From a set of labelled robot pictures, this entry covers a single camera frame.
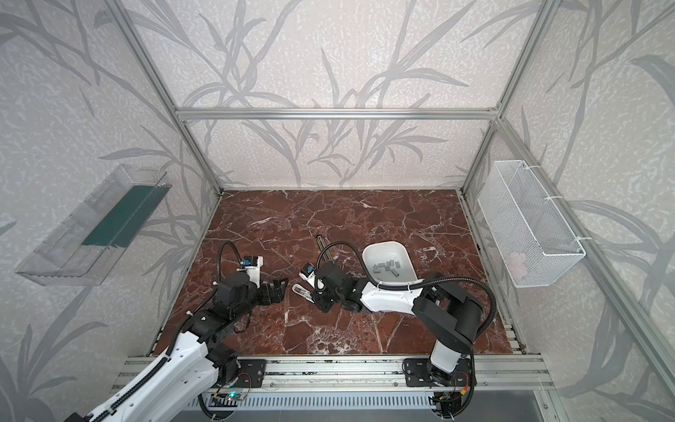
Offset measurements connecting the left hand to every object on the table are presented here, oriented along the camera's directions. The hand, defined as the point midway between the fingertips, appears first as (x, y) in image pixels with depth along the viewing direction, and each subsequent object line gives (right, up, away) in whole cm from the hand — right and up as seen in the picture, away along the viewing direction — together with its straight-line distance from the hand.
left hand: (280, 272), depth 82 cm
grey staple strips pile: (+37, -1, +14) cm, 39 cm away
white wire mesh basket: (+66, +12, -21) cm, 70 cm away
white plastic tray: (+33, +4, +15) cm, 36 cm away
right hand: (+10, -5, +3) cm, 12 cm away
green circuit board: (-8, -31, -12) cm, 34 cm away
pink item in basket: (+69, +5, -10) cm, 70 cm away
